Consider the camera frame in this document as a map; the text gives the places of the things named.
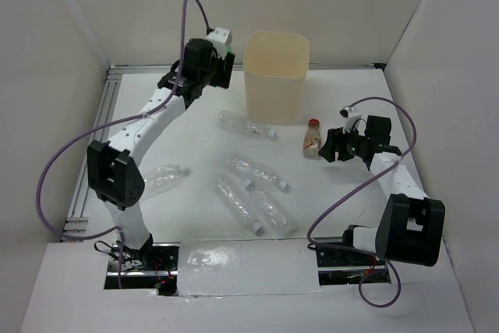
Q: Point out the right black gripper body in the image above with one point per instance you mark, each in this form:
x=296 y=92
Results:
x=355 y=143

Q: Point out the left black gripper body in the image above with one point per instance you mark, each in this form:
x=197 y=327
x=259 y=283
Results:
x=205 y=76

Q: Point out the red cap labelled bottle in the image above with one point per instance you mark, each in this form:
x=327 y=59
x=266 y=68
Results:
x=312 y=140

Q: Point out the clear bottle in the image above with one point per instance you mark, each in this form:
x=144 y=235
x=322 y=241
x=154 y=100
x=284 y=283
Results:
x=162 y=179
x=270 y=210
x=236 y=123
x=260 y=174
x=235 y=202

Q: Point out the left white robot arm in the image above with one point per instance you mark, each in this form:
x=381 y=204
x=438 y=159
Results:
x=113 y=165

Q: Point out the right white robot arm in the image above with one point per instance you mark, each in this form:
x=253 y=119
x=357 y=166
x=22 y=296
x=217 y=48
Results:
x=411 y=226

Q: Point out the beige plastic bin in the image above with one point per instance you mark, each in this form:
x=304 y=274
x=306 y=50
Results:
x=275 y=65

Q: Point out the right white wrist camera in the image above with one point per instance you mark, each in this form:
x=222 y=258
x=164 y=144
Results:
x=352 y=117

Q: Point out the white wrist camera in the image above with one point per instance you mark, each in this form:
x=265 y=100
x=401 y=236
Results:
x=352 y=117
x=221 y=38

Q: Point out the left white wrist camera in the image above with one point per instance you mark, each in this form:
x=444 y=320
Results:
x=221 y=38

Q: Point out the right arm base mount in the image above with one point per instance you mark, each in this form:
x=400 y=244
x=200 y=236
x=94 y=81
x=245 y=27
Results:
x=339 y=267

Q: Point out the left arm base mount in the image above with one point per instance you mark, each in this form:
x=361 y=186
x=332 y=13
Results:
x=159 y=274

